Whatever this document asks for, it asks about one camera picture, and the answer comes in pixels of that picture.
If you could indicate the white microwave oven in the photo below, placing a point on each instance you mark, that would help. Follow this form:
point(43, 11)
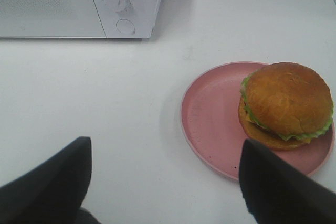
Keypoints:
point(142, 13)

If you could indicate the round door release button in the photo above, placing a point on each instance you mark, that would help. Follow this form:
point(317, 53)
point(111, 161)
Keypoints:
point(125, 26)

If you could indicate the pink round plate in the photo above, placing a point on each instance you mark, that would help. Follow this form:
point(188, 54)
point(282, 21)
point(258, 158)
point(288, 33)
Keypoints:
point(209, 118)

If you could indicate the white microwave door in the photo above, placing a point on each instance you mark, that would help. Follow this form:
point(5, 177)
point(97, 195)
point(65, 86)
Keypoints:
point(50, 19)

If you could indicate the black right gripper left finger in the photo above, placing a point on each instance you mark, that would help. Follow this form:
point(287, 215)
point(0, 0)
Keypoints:
point(52, 192)

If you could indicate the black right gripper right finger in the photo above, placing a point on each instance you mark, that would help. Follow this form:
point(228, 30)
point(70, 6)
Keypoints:
point(275, 192)

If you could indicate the burger with lettuce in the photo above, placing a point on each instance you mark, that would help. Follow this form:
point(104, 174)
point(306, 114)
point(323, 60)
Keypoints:
point(285, 105)

